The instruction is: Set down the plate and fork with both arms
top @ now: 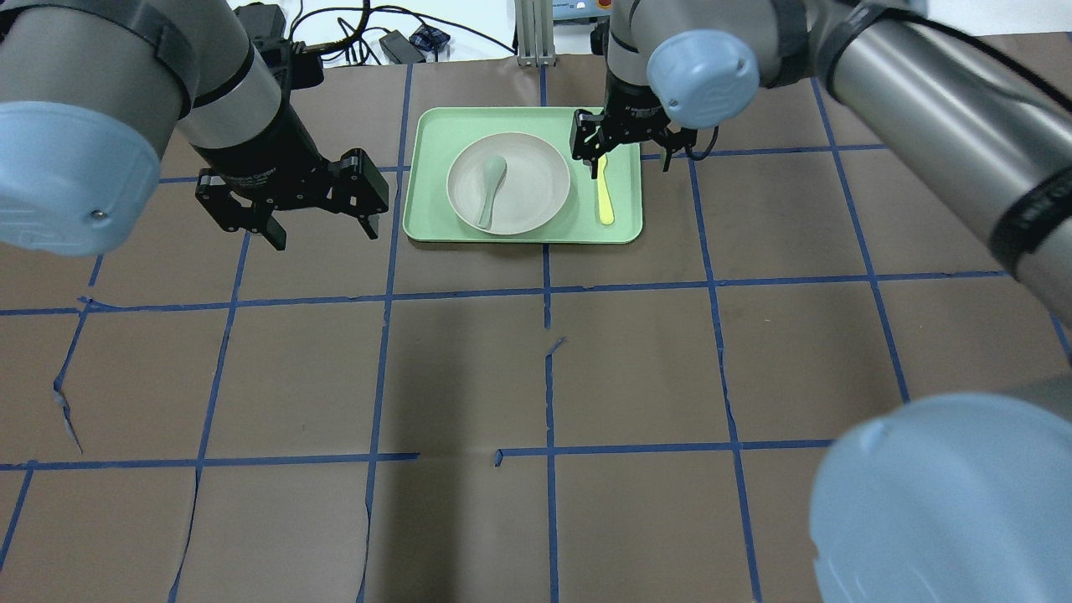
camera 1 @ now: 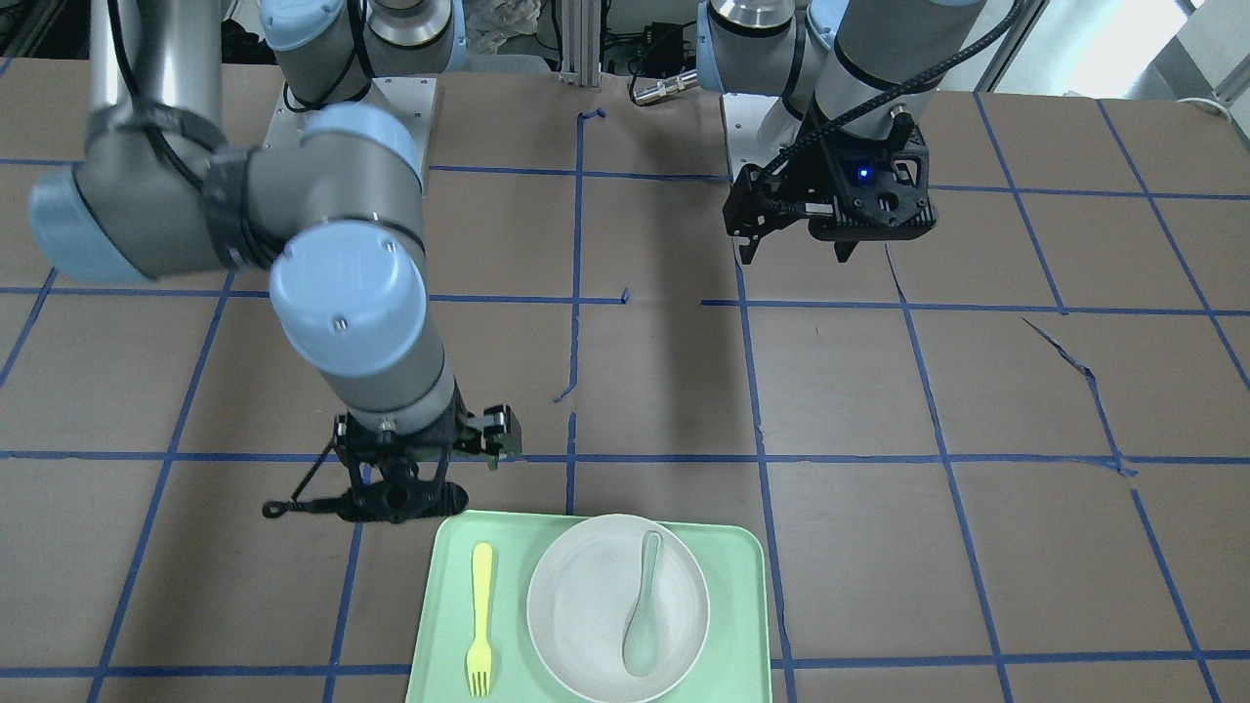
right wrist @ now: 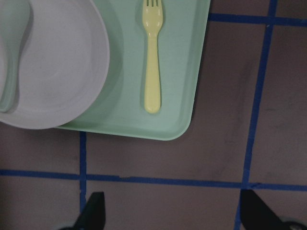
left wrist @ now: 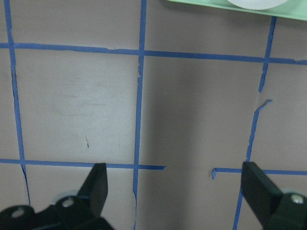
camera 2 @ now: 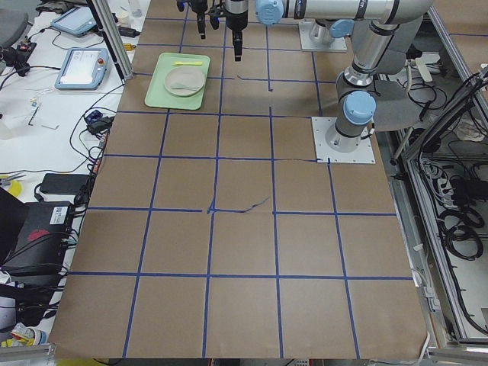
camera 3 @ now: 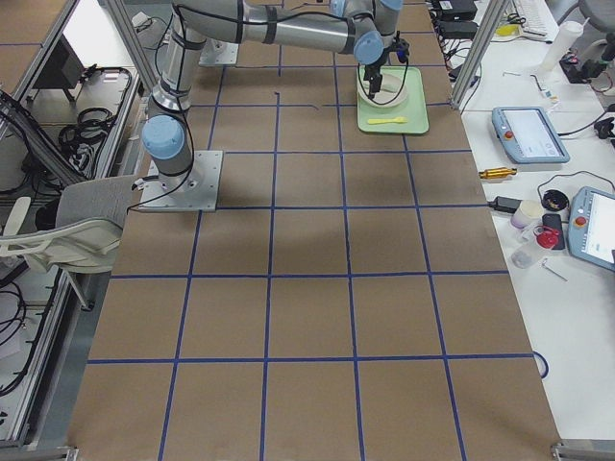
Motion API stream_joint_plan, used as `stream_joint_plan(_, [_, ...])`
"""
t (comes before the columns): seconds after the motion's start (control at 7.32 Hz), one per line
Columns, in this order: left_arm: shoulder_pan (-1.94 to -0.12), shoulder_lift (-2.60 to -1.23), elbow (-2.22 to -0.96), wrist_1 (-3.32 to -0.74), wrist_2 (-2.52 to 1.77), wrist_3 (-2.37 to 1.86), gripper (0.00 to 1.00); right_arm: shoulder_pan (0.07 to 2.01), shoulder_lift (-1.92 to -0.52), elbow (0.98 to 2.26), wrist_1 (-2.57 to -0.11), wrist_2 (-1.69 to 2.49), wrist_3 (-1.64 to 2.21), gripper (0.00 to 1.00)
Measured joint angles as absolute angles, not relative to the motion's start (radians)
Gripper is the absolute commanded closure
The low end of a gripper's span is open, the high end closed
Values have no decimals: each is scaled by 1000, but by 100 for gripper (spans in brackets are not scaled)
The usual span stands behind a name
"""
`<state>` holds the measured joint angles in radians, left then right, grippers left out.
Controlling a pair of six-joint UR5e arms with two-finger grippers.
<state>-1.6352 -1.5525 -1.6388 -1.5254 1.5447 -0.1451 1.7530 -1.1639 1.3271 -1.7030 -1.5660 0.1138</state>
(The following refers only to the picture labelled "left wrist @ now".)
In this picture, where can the white round plate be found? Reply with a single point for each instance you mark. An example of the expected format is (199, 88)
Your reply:
(257, 4)

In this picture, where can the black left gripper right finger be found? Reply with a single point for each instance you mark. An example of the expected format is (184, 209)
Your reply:
(260, 192)

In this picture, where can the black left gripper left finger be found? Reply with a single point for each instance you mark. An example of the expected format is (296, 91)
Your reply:
(93, 191)

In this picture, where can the mint green tray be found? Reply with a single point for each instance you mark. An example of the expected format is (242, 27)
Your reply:
(293, 9)

